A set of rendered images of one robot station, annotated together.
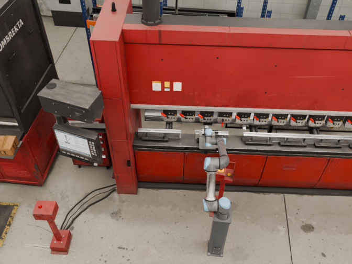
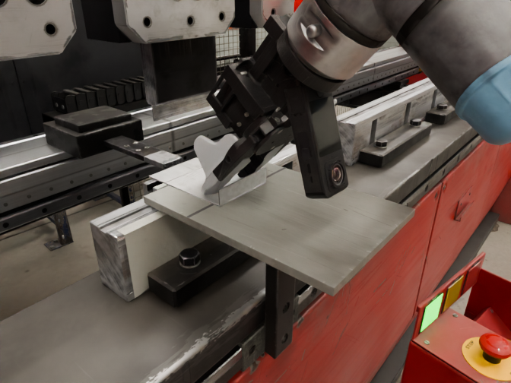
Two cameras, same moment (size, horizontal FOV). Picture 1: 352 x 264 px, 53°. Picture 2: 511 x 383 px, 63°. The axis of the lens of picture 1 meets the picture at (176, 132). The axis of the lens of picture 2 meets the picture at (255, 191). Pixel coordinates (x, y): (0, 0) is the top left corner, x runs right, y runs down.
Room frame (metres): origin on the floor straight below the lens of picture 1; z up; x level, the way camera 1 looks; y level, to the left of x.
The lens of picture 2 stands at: (2.45, 0.00, 1.23)
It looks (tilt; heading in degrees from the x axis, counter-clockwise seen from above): 26 degrees down; 309
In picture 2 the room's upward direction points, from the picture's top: straight up
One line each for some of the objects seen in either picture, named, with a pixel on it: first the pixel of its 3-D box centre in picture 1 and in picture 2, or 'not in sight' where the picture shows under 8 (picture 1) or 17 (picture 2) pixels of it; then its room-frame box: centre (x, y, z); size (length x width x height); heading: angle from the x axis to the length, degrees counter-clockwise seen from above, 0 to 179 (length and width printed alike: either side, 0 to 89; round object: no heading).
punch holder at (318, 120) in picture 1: (316, 118); not in sight; (2.81, -1.53, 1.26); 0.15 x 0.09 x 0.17; 89
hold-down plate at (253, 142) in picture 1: (258, 142); (398, 140); (2.77, -0.96, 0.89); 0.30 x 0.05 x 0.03; 89
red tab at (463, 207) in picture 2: (289, 167); (466, 203); (2.66, -1.38, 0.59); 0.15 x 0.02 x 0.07; 89
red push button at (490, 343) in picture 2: not in sight; (493, 351); (2.45, -0.51, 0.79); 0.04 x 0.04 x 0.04
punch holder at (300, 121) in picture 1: (297, 117); not in sight; (2.82, -1.33, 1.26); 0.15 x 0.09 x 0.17; 89
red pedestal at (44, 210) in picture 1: (53, 226); not in sight; (1.92, 1.32, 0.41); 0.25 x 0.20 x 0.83; 179
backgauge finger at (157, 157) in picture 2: not in sight; (119, 137); (3.01, -0.36, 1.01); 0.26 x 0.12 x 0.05; 179
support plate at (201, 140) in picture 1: (207, 140); (275, 205); (2.70, -0.35, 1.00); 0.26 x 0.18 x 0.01; 179
